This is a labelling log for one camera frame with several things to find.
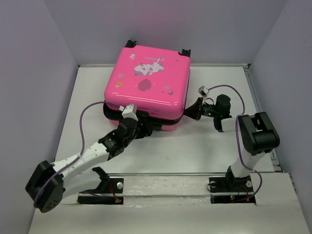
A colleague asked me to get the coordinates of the pink suitcase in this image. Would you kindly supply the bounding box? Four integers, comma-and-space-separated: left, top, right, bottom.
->
103, 40, 191, 131

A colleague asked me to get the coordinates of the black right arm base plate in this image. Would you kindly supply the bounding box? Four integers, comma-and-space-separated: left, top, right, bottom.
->
206, 176, 256, 204

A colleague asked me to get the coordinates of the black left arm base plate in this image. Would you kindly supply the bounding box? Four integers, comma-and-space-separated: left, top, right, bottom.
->
77, 177, 124, 205

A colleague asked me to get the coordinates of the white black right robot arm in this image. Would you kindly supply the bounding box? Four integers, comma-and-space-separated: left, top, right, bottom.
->
184, 94, 280, 193

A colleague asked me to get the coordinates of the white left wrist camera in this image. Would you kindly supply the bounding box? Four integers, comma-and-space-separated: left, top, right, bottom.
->
119, 104, 138, 121

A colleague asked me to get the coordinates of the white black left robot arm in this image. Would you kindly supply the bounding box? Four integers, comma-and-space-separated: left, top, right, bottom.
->
25, 117, 153, 213

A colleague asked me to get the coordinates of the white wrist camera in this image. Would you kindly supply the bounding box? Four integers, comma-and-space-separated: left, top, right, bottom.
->
119, 104, 138, 121
198, 86, 210, 98

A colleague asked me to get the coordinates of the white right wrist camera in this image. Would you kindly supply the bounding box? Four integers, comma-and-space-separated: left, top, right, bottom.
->
198, 86, 210, 98

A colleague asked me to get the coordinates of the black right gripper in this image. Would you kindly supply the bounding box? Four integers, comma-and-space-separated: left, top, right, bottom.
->
181, 97, 219, 121

